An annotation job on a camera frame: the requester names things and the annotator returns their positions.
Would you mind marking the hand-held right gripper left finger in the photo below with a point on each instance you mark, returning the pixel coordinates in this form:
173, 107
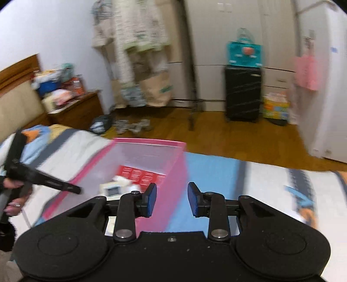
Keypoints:
151, 200

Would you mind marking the teal gift bag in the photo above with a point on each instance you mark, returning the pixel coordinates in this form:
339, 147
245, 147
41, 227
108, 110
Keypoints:
244, 53

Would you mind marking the striped printed blanket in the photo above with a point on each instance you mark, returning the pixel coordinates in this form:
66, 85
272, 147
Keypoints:
217, 176

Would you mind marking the pink hanging cloth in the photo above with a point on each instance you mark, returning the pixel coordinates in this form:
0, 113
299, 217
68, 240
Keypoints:
306, 71

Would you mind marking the black floor bag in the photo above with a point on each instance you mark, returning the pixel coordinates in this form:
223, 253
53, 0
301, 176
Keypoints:
101, 124

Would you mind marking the blue white plush pillow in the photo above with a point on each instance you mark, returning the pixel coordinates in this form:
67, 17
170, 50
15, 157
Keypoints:
38, 141

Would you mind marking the colourful printed box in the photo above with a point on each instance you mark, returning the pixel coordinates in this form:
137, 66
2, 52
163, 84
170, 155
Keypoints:
275, 107

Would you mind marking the pink storage box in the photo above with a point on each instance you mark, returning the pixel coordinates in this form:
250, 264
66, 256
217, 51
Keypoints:
168, 173

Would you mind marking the hanging light clothes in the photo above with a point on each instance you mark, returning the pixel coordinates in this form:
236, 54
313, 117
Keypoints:
135, 32

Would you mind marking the pile of assorted packets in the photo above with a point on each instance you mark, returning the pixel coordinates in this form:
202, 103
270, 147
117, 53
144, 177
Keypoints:
57, 86

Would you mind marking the patterned shopping bag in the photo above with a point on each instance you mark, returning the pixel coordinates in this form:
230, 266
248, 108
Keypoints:
132, 96

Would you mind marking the black suitcase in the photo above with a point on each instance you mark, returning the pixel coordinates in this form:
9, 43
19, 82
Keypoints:
242, 95

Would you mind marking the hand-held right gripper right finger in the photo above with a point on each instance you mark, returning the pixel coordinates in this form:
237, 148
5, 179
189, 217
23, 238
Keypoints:
193, 200

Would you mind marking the white rounded case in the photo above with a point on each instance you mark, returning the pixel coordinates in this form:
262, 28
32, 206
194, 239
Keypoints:
131, 189

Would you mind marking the black metal stand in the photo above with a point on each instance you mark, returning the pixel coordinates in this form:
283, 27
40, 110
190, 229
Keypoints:
193, 81

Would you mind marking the small white screen device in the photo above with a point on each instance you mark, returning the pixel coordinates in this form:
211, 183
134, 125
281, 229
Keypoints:
111, 189

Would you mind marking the white wardrobe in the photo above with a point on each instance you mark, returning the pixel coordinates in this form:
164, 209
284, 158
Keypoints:
217, 32

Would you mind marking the wooden padded headboard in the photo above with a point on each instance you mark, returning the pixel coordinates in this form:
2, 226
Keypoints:
19, 100

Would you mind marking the brown paper bag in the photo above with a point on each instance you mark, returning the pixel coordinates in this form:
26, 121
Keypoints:
156, 89

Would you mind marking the person's left hand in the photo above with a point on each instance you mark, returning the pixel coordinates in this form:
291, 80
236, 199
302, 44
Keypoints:
15, 207

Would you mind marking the wooden nightstand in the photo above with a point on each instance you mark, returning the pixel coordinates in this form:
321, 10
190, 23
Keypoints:
78, 111

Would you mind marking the white tall cabinet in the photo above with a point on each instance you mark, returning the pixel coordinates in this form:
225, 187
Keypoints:
325, 95

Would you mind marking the grey sandal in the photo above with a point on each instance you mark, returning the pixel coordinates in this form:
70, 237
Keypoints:
146, 124
136, 128
121, 127

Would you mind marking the red printed sheet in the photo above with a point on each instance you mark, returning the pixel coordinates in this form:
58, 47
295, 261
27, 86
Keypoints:
146, 176

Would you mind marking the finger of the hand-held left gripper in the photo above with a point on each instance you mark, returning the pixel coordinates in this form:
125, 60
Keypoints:
59, 185

